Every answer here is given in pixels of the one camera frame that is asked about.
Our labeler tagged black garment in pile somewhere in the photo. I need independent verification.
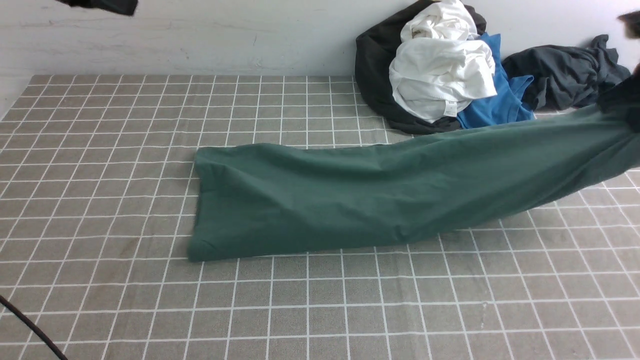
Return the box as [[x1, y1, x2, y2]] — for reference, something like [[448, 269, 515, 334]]
[[354, 0, 487, 135]]

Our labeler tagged green long sleeve shirt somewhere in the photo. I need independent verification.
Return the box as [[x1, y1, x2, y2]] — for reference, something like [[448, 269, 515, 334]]
[[187, 102, 640, 262]]

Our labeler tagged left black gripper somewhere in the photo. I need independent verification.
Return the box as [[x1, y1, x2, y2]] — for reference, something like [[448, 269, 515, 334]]
[[57, 0, 138, 17]]

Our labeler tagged dark grey crumpled shirt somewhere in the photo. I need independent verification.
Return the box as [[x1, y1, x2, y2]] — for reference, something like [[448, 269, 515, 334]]
[[502, 34, 631, 111]]

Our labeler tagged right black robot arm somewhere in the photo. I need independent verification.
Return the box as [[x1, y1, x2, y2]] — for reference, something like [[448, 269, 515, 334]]
[[596, 11, 640, 133]]

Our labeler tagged beige checkered tablecloth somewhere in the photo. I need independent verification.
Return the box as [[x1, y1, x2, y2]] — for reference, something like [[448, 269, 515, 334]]
[[0, 74, 640, 360]]

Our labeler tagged blue shirt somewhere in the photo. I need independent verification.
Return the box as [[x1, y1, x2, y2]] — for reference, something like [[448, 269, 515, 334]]
[[456, 33, 535, 129]]

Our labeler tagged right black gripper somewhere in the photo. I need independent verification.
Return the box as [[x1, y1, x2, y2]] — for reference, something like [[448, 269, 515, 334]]
[[598, 65, 640, 133]]

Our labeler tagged white crumpled shirt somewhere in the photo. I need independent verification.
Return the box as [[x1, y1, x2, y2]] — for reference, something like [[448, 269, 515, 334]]
[[389, 0, 498, 123]]

